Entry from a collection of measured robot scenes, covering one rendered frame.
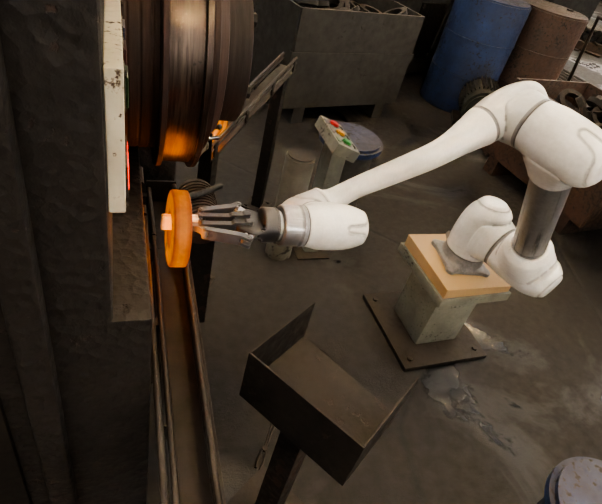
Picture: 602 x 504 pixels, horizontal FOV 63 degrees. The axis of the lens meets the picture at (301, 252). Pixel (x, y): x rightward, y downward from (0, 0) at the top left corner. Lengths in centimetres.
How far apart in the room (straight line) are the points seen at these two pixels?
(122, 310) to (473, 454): 142
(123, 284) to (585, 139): 98
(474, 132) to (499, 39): 315
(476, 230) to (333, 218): 84
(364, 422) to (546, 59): 398
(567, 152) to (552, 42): 345
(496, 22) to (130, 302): 385
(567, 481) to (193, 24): 128
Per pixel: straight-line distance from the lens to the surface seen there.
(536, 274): 172
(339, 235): 105
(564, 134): 125
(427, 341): 210
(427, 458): 182
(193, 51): 82
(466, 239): 182
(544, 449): 209
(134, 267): 84
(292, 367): 107
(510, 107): 129
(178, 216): 93
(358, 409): 107
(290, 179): 198
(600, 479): 152
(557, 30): 464
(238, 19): 93
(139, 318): 77
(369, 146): 242
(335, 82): 351
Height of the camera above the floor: 145
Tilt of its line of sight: 39 degrees down
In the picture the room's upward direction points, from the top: 16 degrees clockwise
